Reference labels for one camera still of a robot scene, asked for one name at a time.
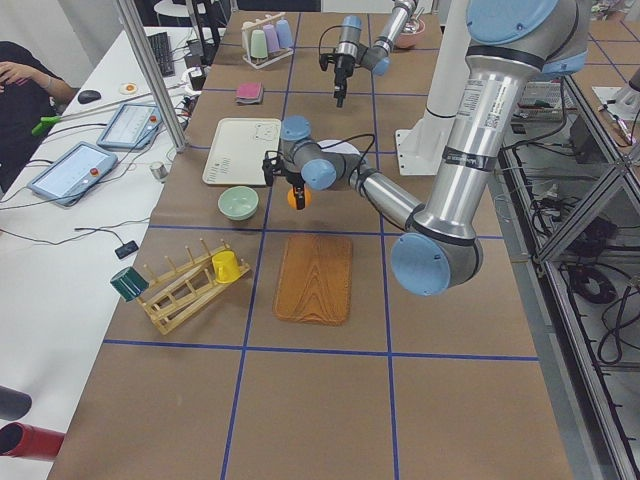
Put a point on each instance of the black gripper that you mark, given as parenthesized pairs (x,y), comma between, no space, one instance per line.
(342,71)
(295,179)

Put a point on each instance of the orange fruit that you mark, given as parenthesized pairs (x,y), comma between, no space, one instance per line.
(299,200)

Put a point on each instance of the white round plate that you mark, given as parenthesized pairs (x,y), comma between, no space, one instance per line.
(335,146)

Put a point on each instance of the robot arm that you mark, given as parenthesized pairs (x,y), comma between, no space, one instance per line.
(351,53)
(511,43)

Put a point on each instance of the cream bear tray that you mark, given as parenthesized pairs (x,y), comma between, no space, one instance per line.
(237,151)

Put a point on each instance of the brown wooden tray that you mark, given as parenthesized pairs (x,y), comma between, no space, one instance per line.
(315,278)

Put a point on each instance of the light green bowl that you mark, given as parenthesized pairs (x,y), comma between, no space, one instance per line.
(238,203)

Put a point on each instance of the purple cup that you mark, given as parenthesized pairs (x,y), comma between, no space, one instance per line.
(271,38)

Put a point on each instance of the white cup rack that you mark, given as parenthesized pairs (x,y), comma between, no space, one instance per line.
(248,27)

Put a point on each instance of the pink bowl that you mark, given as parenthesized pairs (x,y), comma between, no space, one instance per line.
(411,36)

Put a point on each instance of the pink sponge cloth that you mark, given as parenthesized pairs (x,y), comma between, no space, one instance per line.
(249,93)

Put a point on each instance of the green cup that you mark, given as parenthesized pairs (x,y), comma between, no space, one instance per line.
(258,47)

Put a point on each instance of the yellow mug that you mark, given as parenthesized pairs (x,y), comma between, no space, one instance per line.
(226,267)

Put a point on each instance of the small metal can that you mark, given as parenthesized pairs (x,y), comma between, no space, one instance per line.
(158,171)

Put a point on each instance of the wooden mug drying rack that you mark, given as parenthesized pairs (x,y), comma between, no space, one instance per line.
(185,289)

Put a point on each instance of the far teach pendant tablet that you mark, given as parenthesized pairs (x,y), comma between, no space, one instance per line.
(132,127)

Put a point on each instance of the teach pendant tablet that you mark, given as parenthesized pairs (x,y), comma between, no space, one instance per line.
(71,176)
(132,127)

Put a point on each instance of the black small device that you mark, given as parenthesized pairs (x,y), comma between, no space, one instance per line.
(126,249)

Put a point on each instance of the black keyboard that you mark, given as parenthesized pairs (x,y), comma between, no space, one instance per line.
(162,52)

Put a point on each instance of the dark green mug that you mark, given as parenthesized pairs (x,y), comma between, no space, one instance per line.
(129,283)

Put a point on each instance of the black computer mouse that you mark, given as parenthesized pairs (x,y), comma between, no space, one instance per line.
(88,96)

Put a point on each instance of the near teach pendant tablet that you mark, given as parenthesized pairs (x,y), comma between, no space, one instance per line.
(71,176)

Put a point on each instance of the seated person black shirt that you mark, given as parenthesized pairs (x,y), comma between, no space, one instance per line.
(29,92)

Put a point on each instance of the red cylinder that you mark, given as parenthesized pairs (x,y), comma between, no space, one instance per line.
(21,440)

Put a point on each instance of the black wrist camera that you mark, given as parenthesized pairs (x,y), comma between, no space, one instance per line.
(325,59)
(272,166)

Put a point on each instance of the aluminium frame post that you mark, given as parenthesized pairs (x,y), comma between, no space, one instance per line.
(129,17)

